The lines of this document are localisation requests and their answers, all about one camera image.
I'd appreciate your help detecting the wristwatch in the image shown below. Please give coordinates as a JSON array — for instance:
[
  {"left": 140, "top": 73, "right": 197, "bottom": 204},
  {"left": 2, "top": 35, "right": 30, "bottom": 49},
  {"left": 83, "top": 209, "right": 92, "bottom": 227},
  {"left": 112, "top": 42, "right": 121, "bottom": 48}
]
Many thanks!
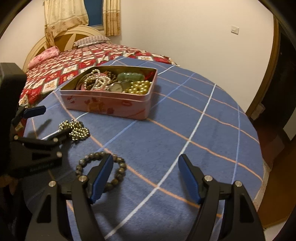
[{"left": 107, "top": 80, "right": 130, "bottom": 93}]

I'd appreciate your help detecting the white pearl bead bracelet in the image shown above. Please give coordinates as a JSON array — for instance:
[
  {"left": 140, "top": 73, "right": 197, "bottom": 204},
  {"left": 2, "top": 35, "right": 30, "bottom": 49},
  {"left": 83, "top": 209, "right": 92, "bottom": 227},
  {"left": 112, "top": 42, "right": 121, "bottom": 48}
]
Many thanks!
[{"left": 83, "top": 70, "right": 112, "bottom": 91}]

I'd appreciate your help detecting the pink tin box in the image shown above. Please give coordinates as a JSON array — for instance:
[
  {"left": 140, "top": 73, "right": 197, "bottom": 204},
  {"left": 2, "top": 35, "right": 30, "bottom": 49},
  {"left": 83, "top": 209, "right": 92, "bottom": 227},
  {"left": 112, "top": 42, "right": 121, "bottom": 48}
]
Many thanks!
[{"left": 60, "top": 66, "right": 158, "bottom": 120}]

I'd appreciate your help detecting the wooden door frame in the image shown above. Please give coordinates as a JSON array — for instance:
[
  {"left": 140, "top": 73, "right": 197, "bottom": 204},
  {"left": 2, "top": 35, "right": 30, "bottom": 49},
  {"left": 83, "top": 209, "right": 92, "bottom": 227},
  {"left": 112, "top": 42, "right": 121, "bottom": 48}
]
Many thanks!
[{"left": 245, "top": 16, "right": 281, "bottom": 120}]

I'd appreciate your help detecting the dark wooden furniture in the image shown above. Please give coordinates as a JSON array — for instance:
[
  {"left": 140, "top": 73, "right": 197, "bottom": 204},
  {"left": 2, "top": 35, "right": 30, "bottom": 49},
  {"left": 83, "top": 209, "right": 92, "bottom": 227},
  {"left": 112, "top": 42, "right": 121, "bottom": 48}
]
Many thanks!
[{"left": 253, "top": 23, "right": 296, "bottom": 163}]

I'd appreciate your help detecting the bed with red patterned quilt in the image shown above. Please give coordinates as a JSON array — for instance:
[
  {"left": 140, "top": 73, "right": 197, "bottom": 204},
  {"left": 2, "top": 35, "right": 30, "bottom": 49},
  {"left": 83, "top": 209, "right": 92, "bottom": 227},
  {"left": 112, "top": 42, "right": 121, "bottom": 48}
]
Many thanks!
[{"left": 18, "top": 43, "right": 178, "bottom": 108}]

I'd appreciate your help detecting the green jade bangle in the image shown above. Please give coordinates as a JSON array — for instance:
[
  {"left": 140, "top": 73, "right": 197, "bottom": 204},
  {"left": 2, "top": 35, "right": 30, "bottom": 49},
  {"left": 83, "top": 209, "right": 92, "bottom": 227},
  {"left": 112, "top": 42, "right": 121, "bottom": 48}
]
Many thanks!
[{"left": 117, "top": 72, "right": 145, "bottom": 82}]

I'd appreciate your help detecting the dark stone bead bracelet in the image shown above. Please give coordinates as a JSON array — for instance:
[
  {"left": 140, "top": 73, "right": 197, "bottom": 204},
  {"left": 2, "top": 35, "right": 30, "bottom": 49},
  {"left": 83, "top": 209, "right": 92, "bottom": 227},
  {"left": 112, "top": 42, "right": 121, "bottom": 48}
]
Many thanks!
[{"left": 76, "top": 152, "right": 126, "bottom": 193}]

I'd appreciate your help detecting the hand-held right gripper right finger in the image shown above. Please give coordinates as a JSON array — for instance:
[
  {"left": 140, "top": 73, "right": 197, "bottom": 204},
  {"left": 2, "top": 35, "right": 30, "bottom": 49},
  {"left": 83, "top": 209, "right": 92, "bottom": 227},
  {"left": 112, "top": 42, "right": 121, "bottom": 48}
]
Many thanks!
[{"left": 179, "top": 153, "right": 266, "bottom": 241}]

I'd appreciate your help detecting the cream floral curtain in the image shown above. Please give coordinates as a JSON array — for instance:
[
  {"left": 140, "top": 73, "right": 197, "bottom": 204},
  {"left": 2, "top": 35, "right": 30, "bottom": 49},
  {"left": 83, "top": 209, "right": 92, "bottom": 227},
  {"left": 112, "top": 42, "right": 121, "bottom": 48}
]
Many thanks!
[
  {"left": 103, "top": 0, "right": 121, "bottom": 36},
  {"left": 44, "top": 0, "right": 89, "bottom": 47}
]

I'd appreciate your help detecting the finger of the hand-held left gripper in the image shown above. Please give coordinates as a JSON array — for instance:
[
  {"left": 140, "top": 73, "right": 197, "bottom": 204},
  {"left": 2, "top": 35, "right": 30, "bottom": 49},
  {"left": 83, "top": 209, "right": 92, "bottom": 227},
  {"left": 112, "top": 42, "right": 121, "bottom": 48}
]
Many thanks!
[
  {"left": 10, "top": 105, "right": 46, "bottom": 141},
  {"left": 10, "top": 127, "right": 71, "bottom": 177}
]

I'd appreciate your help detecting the blue plaid blanket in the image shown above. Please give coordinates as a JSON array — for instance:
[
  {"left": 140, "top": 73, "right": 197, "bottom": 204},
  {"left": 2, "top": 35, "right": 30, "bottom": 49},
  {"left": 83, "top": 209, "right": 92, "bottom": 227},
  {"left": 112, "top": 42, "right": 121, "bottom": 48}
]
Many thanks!
[{"left": 23, "top": 57, "right": 264, "bottom": 241}]

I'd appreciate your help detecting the striped pillow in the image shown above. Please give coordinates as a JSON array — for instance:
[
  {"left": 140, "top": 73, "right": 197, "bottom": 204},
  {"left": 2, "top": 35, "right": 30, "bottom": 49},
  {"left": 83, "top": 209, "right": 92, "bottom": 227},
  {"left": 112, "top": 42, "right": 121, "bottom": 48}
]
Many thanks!
[{"left": 74, "top": 35, "right": 111, "bottom": 48}]

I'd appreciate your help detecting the gold pearl bracelet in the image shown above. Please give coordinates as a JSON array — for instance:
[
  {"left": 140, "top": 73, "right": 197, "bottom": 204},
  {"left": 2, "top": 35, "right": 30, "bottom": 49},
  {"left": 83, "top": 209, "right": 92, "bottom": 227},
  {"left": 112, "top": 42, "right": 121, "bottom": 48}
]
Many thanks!
[{"left": 125, "top": 80, "right": 153, "bottom": 95}]

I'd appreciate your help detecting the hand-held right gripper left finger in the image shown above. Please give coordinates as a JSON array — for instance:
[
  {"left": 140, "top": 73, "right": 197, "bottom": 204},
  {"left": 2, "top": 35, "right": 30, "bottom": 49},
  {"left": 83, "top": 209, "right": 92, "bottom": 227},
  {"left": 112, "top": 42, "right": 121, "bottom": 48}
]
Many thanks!
[{"left": 24, "top": 153, "right": 114, "bottom": 241}]

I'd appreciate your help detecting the window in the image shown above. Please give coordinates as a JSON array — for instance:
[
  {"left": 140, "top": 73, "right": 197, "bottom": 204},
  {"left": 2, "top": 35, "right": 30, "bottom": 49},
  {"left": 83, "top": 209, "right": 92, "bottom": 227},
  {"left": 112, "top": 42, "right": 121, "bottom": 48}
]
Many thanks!
[{"left": 84, "top": 0, "right": 104, "bottom": 29}]

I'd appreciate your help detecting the metallic small bead chain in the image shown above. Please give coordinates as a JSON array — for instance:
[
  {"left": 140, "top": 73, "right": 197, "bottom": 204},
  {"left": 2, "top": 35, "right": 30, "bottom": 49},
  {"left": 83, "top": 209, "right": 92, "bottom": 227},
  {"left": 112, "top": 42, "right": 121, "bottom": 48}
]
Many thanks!
[{"left": 59, "top": 119, "right": 90, "bottom": 142}]

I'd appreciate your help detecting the pink pillow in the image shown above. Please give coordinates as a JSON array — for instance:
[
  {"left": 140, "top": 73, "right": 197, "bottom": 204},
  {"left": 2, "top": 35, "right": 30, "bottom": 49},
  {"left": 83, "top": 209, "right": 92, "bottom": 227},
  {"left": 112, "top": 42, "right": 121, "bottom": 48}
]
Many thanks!
[{"left": 28, "top": 46, "right": 59, "bottom": 68}]

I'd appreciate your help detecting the cream wooden headboard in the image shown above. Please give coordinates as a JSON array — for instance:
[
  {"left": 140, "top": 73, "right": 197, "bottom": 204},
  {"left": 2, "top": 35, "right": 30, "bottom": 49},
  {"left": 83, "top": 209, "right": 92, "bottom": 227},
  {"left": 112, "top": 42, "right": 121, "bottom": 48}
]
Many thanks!
[{"left": 23, "top": 25, "right": 109, "bottom": 70}]

